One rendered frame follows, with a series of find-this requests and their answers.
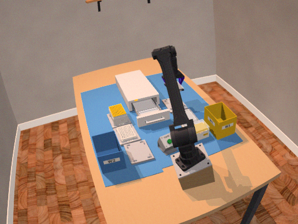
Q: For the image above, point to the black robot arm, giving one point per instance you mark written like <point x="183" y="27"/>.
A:
<point x="185" y="136"/>

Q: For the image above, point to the blue bench mat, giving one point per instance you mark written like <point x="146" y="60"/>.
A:
<point x="96" y="104"/>

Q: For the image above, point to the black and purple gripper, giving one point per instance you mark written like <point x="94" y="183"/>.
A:
<point x="179" y="75"/>

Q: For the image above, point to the dark blue open-top bin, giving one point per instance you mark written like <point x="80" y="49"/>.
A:
<point x="110" y="154"/>

